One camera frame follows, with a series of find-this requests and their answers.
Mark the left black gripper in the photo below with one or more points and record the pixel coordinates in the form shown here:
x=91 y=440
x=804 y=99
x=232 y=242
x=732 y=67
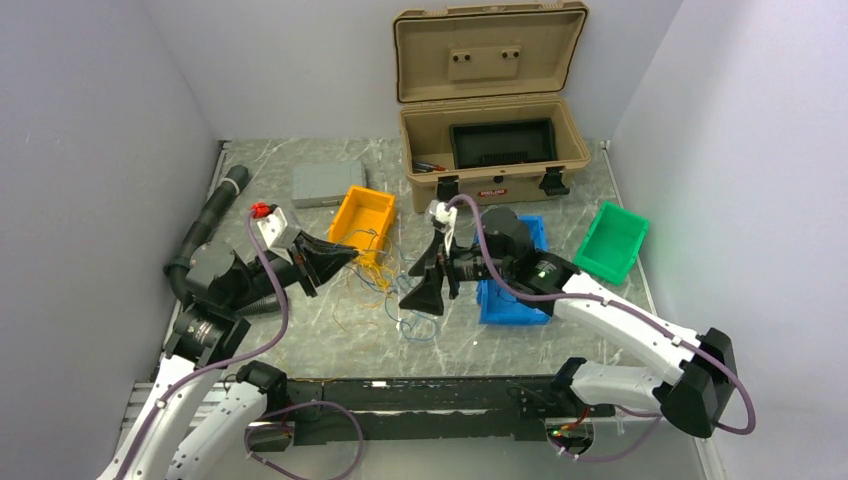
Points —
x=303 y=270

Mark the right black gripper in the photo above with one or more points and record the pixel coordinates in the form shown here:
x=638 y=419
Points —
x=448 y=273

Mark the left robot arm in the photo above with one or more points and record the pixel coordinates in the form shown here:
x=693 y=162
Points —
x=206 y=392

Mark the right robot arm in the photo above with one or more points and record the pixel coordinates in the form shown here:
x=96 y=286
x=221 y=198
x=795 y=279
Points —
x=686 y=377

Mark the orange plastic bin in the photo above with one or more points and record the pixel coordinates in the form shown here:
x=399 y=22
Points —
x=363 y=221

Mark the blue plastic bin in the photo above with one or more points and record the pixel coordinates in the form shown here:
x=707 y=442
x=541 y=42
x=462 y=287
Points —
x=499 y=308

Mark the grey plastic case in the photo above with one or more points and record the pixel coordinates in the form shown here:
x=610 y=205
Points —
x=325 y=184

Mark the black toolbox tray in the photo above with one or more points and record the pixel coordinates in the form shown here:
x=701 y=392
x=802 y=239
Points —
x=503 y=143

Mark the green plastic bin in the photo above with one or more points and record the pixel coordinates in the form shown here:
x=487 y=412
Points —
x=612 y=243

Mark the tan plastic toolbox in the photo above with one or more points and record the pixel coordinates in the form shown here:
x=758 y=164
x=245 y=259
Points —
x=480 y=64

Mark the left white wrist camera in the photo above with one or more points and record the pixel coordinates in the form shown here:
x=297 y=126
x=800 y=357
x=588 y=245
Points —
x=278 y=226

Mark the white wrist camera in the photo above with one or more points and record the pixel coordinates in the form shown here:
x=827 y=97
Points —
x=278 y=226
x=443 y=218

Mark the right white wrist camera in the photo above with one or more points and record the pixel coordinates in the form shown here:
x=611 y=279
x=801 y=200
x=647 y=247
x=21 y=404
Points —
x=443 y=218

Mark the red handled screwdriver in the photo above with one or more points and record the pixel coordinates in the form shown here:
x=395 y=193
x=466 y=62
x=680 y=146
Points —
x=424 y=167

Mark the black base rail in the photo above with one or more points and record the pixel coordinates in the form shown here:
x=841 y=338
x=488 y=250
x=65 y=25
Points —
x=320 y=411

